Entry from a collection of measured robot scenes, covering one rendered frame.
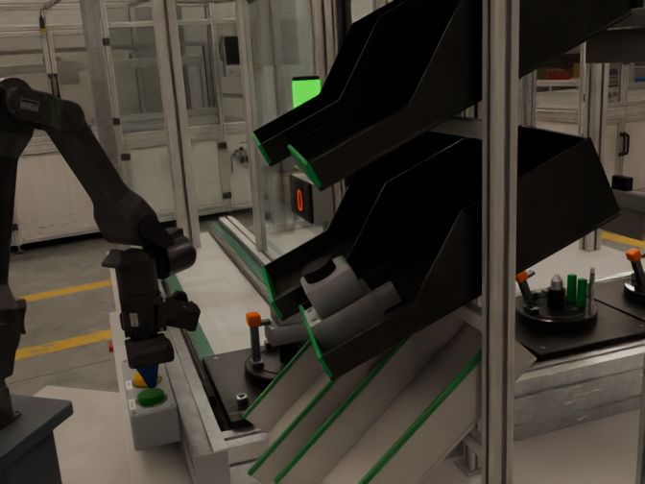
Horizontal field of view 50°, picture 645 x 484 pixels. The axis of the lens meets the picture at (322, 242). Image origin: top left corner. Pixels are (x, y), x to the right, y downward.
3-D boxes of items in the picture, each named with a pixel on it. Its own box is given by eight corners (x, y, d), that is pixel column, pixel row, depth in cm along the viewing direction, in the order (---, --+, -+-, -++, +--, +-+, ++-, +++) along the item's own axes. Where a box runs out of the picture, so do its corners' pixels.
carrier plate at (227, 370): (232, 435, 96) (230, 421, 95) (203, 367, 118) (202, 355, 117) (391, 399, 103) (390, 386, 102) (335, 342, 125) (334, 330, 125)
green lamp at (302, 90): (298, 110, 118) (297, 81, 117) (290, 108, 122) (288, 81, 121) (326, 108, 119) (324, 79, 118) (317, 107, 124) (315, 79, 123)
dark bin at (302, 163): (320, 192, 53) (273, 107, 51) (298, 168, 66) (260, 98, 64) (633, 14, 54) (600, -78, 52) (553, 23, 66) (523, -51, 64)
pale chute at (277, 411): (278, 496, 76) (247, 474, 75) (269, 434, 88) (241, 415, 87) (451, 304, 74) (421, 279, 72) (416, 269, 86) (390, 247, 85)
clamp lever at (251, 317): (251, 363, 106) (248, 316, 104) (249, 358, 108) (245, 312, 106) (274, 359, 107) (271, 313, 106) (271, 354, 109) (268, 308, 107)
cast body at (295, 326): (272, 347, 106) (268, 303, 104) (264, 337, 110) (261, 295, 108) (323, 337, 108) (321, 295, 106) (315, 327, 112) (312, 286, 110)
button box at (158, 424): (134, 452, 102) (129, 414, 101) (125, 392, 122) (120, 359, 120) (182, 442, 104) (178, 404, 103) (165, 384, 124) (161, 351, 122)
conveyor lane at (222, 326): (239, 492, 98) (232, 428, 96) (167, 306, 175) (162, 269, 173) (420, 446, 107) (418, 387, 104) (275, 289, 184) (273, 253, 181)
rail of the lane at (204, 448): (202, 524, 92) (193, 450, 89) (142, 310, 173) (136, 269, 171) (242, 513, 93) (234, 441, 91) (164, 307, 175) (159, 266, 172)
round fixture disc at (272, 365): (257, 399, 101) (256, 386, 101) (237, 362, 114) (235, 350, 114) (346, 380, 106) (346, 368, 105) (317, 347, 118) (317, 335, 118)
